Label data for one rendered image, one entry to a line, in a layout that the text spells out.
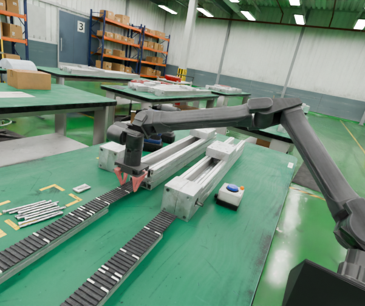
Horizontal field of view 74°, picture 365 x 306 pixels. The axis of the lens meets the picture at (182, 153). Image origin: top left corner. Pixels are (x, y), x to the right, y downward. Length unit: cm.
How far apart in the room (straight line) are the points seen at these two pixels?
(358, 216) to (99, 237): 60
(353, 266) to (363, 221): 9
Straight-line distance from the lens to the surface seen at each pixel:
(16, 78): 269
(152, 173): 90
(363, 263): 64
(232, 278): 66
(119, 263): 59
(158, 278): 61
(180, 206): 77
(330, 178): 69
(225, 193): 89
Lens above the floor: 123
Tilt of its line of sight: 20 degrees down
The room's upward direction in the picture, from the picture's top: 11 degrees clockwise
